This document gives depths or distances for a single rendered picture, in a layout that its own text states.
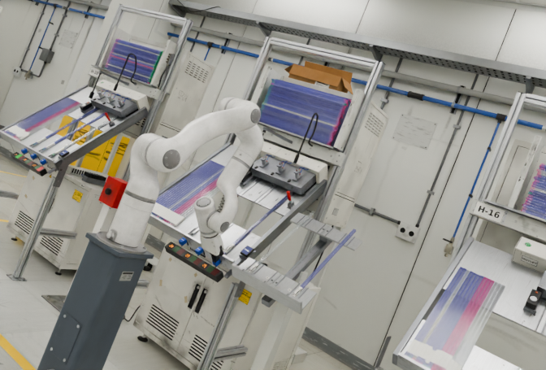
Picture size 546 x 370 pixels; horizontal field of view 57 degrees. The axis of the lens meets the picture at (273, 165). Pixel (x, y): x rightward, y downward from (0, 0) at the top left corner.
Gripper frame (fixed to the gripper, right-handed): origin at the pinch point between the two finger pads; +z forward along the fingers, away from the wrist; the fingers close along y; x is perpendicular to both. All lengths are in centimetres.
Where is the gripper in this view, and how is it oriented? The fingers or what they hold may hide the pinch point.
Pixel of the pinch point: (215, 257)
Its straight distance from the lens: 229.1
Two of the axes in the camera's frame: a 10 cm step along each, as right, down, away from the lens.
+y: 7.8, 3.1, -5.4
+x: 6.2, -5.0, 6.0
